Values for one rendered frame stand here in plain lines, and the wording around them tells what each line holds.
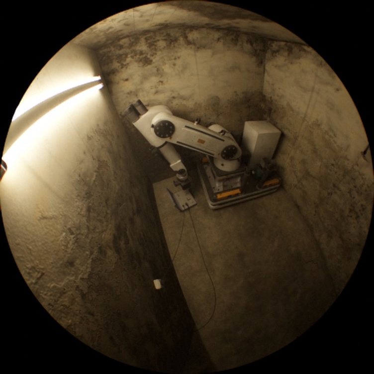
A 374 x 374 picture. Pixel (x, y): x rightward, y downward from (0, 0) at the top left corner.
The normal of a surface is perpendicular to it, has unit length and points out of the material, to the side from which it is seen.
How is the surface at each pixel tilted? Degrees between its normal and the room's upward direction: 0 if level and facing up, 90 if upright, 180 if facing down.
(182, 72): 90
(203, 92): 90
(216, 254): 0
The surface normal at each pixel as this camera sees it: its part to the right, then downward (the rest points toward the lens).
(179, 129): 0.23, 0.77
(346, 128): -0.94, 0.33
